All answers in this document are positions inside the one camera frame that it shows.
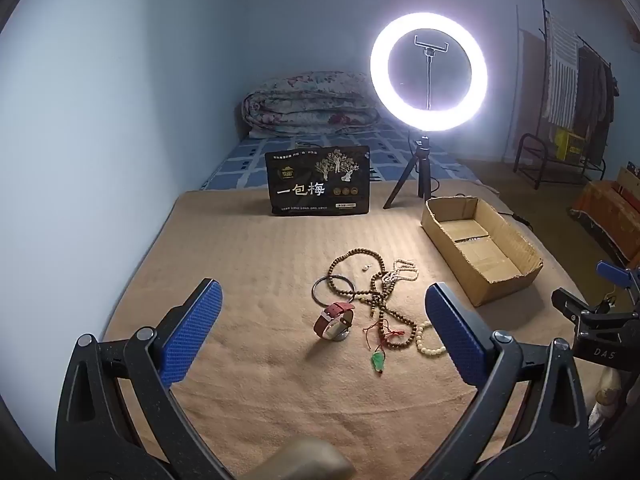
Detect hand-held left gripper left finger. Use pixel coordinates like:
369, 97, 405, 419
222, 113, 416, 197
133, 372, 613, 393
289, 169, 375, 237
52, 277, 223, 480

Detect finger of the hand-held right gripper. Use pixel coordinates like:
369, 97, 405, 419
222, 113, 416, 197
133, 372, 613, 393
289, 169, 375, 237
596, 260, 640, 306
551, 287, 640, 331

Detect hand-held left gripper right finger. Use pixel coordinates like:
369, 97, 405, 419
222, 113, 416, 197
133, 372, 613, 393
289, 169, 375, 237
424, 282, 593, 480

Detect cream bead bracelet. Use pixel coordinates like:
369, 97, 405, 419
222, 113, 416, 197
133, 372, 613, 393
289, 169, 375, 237
414, 320, 447, 358

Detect cardboard box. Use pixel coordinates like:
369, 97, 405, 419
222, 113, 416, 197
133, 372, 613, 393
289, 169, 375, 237
421, 196, 544, 307

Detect white bead necklace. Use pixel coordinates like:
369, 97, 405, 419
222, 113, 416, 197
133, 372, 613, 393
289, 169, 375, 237
382, 259, 420, 286

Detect green jade pendant red cord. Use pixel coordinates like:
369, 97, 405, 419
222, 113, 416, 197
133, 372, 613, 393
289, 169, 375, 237
362, 322, 406, 376

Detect long wooden bead necklace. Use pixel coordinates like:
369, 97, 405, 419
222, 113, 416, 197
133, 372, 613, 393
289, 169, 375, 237
327, 251, 418, 353

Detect red strap wristwatch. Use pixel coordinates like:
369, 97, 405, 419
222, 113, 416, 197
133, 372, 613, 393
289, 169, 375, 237
313, 301, 356, 342

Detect thin black bangle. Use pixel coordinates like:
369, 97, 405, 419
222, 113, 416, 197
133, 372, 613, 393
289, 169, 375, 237
312, 275, 357, 307

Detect orange cloth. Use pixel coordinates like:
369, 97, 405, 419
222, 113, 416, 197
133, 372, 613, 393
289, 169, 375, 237
570, 180, 640, 256

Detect tan cardboard carton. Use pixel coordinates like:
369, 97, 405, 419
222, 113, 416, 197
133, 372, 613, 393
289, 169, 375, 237
615, 164, 640, 197

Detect yellow box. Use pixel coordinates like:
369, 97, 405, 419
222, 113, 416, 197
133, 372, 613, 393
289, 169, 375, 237
555, 129, 586, 158

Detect low black metal rack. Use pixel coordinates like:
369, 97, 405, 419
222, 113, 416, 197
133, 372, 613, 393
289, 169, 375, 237
515, 132, 606, 191

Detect black mini tripod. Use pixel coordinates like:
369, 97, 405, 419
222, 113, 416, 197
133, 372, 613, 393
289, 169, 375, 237
383, 132, 441, 210

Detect blue checked bedsheet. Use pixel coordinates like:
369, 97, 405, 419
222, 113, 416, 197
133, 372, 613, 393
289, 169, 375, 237
200, 127, 473, 192

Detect black snack bag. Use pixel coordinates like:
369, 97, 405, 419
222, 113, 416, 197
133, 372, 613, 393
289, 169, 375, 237
264, 146, 371, 218

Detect dark hanging clothes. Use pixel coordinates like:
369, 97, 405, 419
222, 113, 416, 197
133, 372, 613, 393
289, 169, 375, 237
575, 45, 618, 136

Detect striped white towel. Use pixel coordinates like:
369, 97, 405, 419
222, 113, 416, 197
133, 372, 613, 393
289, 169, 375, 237
545, 12, 581, 128

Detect folded floral quilt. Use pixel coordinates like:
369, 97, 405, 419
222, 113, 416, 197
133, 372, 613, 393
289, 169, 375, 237
241, 71, 381, 138

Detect black clothes rack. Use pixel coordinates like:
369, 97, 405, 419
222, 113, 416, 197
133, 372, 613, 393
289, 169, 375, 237
537, 0, 617, 181

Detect black ring light cable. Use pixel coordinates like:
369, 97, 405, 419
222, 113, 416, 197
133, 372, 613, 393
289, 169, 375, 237
407, 137, 533, 228

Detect white ring light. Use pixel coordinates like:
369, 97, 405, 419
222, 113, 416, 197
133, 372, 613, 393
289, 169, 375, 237
370, 11, 488, 132

